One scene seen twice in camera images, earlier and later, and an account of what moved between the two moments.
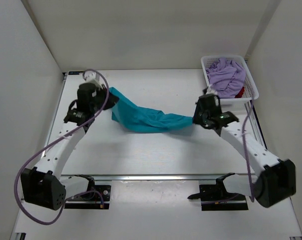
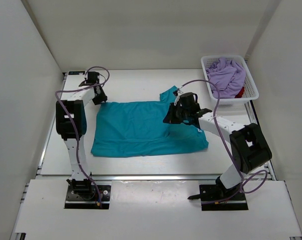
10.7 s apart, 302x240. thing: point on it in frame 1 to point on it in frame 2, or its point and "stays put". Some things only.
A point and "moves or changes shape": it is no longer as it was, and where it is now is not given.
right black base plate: x=215 y=197 stays put
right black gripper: x=196 y=120 to x=171 y=118
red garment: x=240 y=94 stays put
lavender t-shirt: x=226 y=77 stays put
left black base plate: x=97 y=197 stays put
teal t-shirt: x=139 y=119 moves or changes shape
